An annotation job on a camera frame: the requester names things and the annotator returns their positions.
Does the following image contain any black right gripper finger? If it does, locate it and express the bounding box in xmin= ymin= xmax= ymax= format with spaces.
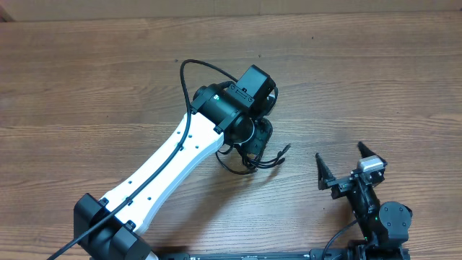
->
xmin=315 ymin=153 xmax=335 ymax=190
xmin=357 ymin=142 xmax=387 ymax=166

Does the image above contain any black multi-connector USB cable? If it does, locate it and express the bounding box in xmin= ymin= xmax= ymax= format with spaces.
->
xmin=237 ymin=143 xmax=292 ymax=170

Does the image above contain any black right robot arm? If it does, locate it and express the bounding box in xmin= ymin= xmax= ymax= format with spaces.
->
xmin=310 ymin=142 xmax=413 ymax=259

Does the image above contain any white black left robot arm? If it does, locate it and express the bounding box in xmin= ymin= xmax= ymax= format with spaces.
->
xmin=74 ymin=65 xmax=284 ymax=259

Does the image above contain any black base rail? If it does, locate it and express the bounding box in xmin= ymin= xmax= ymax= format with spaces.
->
xmin=156 ymin=248 xmax=347 ymax=260

